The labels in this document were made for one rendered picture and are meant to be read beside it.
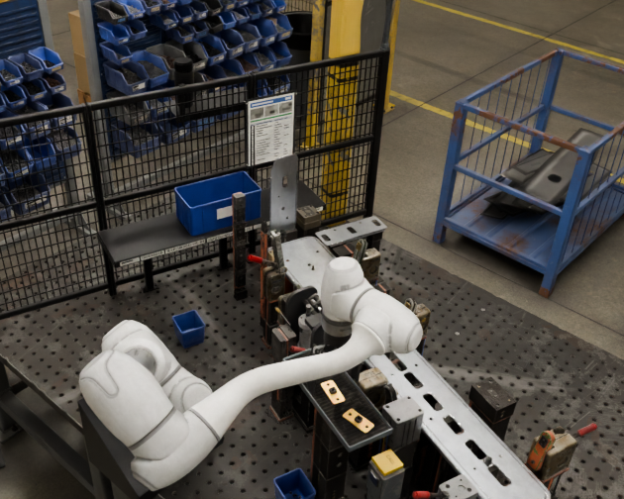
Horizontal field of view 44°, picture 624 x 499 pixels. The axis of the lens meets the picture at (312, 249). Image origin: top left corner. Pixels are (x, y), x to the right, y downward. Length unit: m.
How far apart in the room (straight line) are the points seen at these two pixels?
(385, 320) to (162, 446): 0.57
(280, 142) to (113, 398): 1.73
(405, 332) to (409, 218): 3.25
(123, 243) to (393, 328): 1.44
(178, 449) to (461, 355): 1.55
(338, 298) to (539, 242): 2.97
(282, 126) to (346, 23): 0.48
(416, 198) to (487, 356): 2.35
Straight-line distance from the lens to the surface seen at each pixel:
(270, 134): 3.13
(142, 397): 1.69
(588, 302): 4.63
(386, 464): 2.02
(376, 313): 1.80
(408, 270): 3.38
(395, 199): 5.18
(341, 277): 1.84
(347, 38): 3.19
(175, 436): 1.72
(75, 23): 6.12
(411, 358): 2.53
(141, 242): 2.95
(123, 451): 2.47
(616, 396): 3.06
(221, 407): 1.76
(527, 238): 4.73
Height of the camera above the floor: 2.74
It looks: 36 degrees down
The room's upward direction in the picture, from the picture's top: 3 degrees clockwise
